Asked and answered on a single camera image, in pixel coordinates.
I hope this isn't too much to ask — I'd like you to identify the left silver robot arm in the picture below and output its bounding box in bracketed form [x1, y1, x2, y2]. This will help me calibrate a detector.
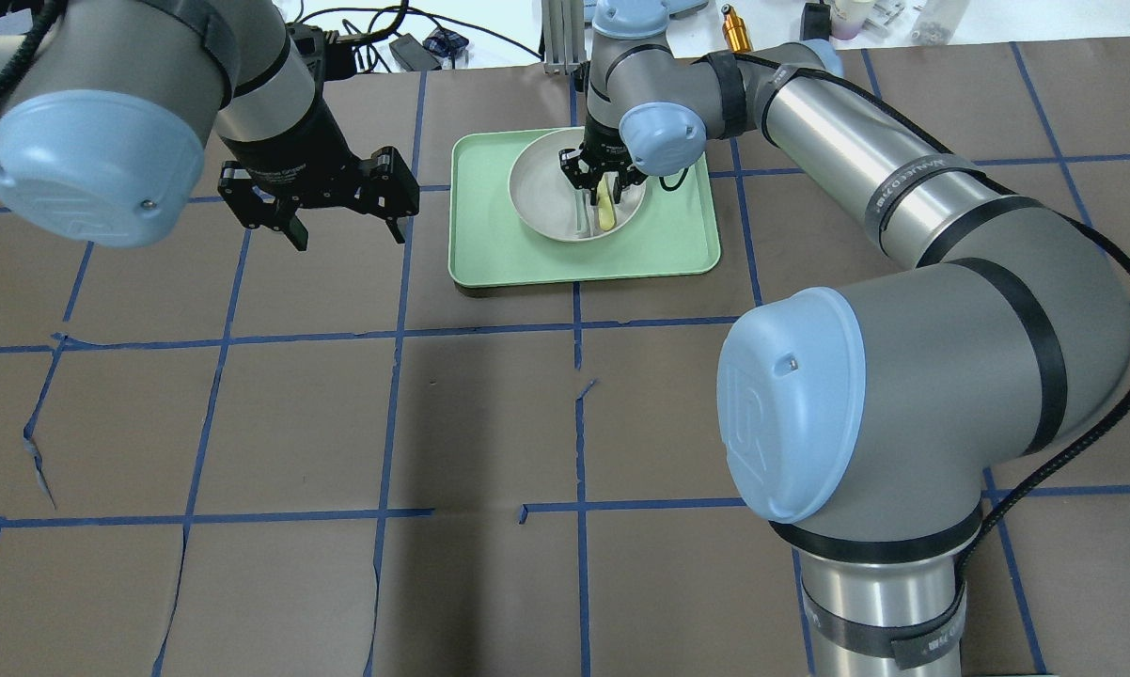
[0, 1, 420, 250]

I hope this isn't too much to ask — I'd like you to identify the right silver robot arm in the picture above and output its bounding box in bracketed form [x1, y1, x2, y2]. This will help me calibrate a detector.
[560, 1, 1130, 676]

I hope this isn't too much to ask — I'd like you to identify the aluminium frame post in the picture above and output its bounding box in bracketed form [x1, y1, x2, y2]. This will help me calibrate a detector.
[541, 0, 588, 73]

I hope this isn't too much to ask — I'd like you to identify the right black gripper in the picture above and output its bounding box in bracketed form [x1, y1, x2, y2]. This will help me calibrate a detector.
[559, 127, 647, 203]

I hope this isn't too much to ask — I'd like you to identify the white round plate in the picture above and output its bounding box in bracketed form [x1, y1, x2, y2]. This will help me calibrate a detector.
[509, 127, 647, 244]

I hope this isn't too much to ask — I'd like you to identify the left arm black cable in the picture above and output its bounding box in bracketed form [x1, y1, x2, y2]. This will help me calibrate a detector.
[0, 0, 68, 128]

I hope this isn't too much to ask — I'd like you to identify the yellow plastic fork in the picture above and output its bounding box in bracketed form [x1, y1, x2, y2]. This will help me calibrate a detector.
[596, 179, 617, 234]

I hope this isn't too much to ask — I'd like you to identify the gold cylindrical tool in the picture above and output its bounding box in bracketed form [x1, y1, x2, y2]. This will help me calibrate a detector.
[720, 5, 753, 53]

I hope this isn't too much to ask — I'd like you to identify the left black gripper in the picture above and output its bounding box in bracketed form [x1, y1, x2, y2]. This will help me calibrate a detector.
[218, 94, 420, 252]

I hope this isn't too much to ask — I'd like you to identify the light green tray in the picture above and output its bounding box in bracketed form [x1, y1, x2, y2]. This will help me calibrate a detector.
[447, 128, 721, 288]

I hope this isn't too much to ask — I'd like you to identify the pale green plastic spoon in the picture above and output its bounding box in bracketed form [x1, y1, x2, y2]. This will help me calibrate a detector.
[574, 190, 592, 241]

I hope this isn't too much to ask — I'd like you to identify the black power adapter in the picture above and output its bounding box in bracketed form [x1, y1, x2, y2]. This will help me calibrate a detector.
[388, 34, 442, 72]

